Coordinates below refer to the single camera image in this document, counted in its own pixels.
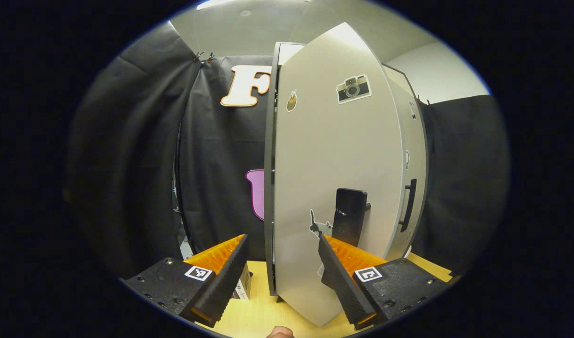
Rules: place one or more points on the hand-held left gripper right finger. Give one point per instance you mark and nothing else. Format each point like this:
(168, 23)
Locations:
(343, 291)

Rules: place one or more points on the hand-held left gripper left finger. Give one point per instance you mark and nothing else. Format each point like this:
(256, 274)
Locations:
(225, 281)

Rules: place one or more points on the white and grey cabinet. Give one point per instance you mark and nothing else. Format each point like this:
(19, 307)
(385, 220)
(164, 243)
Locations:
(269, 188)

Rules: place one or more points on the white cabinet door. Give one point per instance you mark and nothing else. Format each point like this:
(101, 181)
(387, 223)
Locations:
(333, 155)
(416, 155)

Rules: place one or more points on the small cardboard box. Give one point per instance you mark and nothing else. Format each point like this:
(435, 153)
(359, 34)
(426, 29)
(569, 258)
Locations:
(243, 284)

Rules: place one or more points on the black backdrop cloth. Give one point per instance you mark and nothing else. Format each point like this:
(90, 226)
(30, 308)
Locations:
(127, 155)
(465, 164)

